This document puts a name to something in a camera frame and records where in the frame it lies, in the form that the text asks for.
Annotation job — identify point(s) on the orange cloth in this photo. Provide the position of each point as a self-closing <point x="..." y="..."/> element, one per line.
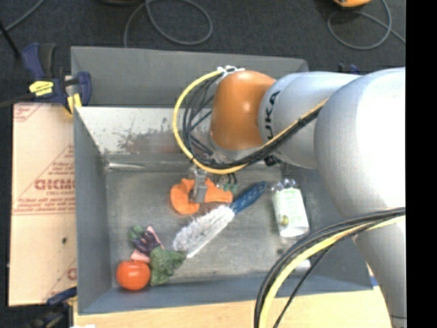
<point x="181" y="200"/>

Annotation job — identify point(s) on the grey metal bin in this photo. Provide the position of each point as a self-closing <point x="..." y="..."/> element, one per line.
<point x="136" y="190"/>

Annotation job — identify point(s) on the purple pink green toy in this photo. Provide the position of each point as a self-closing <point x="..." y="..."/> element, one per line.
<point x="147" y="243"/>

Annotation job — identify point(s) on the green toy broccoli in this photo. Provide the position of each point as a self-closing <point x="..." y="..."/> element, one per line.
<point x="164" y="263"/>

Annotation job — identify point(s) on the clear plastic bottle green label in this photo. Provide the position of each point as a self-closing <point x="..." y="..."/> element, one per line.
<point x="290" y="210"/>

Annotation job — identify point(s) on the red toy tomato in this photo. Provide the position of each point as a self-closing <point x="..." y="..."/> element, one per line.
<point x="132" y="275"/>

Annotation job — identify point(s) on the brown cardboard board red print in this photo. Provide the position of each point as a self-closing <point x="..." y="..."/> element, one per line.
<point x="41" y="183"/>

